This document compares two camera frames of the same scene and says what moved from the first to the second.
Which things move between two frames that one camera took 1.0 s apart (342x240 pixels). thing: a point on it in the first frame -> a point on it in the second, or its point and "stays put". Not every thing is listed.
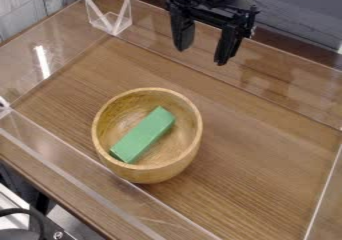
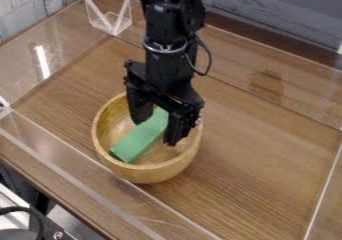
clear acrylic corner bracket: (107, 21) stays put
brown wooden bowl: (167, 156) stays put
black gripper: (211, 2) -> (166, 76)
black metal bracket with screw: (52, 231) stays put
